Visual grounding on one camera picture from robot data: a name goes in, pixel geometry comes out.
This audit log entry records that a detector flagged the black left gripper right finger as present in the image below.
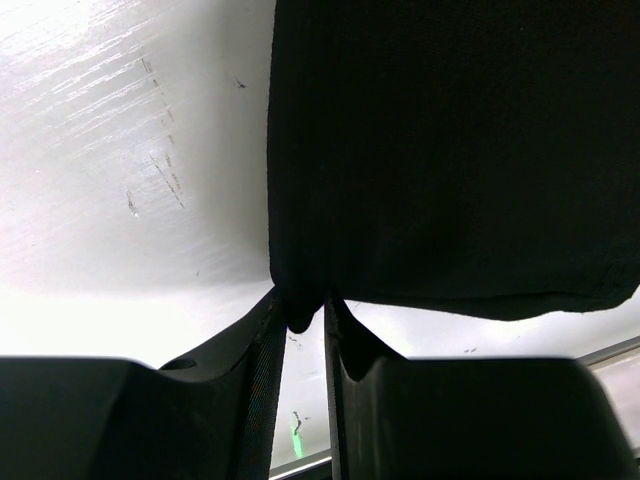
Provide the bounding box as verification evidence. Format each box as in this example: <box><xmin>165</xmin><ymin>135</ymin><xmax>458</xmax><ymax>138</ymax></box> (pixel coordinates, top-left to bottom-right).
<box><xmin>324</xmin><ymin>295</ymin><xmax>639</xmax><ymax>479</ymax></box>

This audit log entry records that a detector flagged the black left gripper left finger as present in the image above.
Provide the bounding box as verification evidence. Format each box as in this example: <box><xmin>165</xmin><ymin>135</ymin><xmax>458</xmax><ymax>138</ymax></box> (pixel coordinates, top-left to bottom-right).
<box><xmin>1</xmin><ymin>291</ymin><xmax>285</xmax><ymax>479</ymax></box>

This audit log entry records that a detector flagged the black skirt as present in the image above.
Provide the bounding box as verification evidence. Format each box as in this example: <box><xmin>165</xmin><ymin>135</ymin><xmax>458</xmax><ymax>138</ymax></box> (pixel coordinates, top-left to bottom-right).
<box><xmin>267</xmin><ymin>1</ymin><xmax>639</xmax><ymax>333</ymax></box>

